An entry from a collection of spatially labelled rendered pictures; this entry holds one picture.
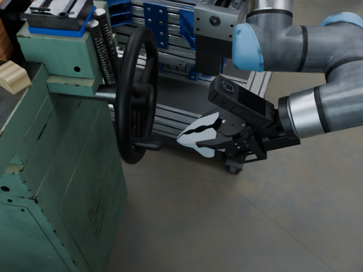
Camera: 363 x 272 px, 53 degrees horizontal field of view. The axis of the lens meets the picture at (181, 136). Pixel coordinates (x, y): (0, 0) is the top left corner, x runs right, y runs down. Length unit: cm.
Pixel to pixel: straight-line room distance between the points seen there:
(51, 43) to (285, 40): 41
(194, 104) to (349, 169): 76
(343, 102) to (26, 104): 53
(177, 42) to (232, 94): 83
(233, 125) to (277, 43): 15
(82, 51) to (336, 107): 45
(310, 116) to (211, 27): 63
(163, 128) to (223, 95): 100
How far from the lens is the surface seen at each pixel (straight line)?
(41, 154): 79
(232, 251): 147
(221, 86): 56
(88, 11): 73
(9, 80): 70
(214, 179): 161
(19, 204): 84
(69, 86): 75
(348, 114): 57
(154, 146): 69
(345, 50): 62
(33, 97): 73
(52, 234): 94
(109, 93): 78
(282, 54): 60
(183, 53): 140
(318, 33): 62
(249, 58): 59
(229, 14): 110
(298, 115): 58
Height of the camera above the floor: 135
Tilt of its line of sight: 50 degrees down
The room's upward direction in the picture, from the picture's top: straight up
